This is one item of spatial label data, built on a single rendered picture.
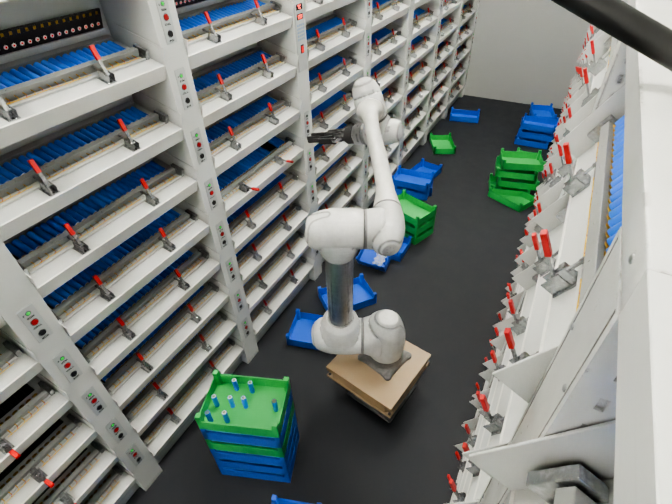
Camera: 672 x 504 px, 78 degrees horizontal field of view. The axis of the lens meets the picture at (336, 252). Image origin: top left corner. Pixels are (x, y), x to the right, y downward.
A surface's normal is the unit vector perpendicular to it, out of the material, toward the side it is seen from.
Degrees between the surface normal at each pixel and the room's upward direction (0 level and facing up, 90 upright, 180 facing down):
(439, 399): 0
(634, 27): 78
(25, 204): 16
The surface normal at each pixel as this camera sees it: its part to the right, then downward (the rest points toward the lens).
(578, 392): -0.47, 0.58
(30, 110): 0.22, -0.65
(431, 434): -0.03, -0.76
